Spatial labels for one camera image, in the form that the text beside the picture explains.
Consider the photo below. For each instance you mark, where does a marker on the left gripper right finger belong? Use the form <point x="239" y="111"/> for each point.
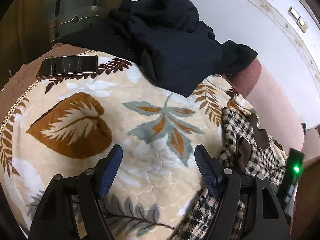
<point x="264" y="218"/>

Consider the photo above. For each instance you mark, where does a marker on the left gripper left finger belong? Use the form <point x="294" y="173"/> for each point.
<point x="54" y="216"/>

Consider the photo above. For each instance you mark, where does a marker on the black beige checkered shirt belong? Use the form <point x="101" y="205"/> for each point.
<point x="249" y="151"/>

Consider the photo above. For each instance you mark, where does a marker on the pink brown sofa armrest cushion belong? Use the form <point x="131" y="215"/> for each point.
<point x="311" y="146"/>

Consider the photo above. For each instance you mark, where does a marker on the pink brown sofa backrest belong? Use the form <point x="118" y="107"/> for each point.
<point x="274" y="110"/>

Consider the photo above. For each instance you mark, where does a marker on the leaf pattern fleece blanket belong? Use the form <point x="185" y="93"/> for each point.
<point x="66" y="125"/>

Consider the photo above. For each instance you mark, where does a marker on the black smartphone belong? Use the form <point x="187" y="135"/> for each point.
<point x="68" y="65"/>

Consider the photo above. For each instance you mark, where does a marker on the black garment pile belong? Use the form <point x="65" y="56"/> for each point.
<point x="166" y="38"/>

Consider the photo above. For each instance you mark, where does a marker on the dark glass cabinet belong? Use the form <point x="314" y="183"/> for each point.
<point x="29" y="28"/>

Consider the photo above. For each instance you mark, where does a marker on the wall light switch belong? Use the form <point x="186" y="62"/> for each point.
<point x="302" y="24"/>
<point x="293" y="13"/>

